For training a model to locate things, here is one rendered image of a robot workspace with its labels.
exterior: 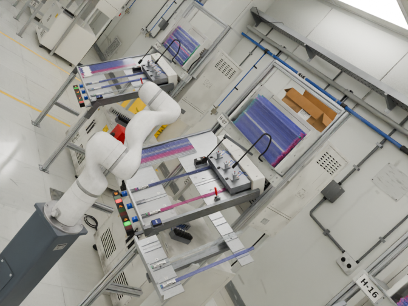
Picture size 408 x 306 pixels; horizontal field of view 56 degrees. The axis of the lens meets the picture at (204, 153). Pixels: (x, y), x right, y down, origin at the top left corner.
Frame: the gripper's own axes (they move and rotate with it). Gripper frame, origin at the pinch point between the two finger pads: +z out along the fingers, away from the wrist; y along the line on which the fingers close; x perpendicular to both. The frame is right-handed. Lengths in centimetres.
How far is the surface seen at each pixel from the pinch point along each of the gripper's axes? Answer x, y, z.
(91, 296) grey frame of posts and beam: -33, 35, 39
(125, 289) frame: -14, 35, 45
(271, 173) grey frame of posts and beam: 82, 29, -3
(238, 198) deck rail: 59, 32, 5
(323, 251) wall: 158, 17, 128
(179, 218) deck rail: 22.4, 32.0, 5.3
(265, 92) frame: 110, -27, -22
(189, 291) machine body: 25, 32, 79
